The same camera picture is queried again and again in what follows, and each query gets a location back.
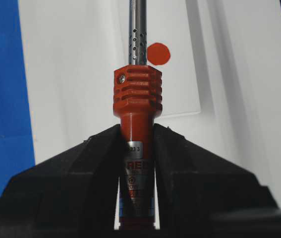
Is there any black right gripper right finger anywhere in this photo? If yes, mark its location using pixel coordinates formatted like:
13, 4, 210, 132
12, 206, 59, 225
154, 124, 281, 238

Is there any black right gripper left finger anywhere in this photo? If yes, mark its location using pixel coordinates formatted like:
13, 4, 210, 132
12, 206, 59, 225
0, 125, 124, 238

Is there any red handled soldering iron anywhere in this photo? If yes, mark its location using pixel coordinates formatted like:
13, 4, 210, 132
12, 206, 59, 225
113, 0, 163, 230

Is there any right red dot mark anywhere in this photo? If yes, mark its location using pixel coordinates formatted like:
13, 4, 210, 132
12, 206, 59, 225
147, 42, 171, 65

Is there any blue table cloth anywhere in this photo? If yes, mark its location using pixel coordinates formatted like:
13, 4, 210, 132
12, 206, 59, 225
0, 0, 281, 214

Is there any large white base board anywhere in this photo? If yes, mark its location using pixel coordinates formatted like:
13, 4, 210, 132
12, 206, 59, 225
17, 0, 281, 229

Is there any small white raised plate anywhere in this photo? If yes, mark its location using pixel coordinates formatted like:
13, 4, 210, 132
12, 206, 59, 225
115, 0, 201, 118

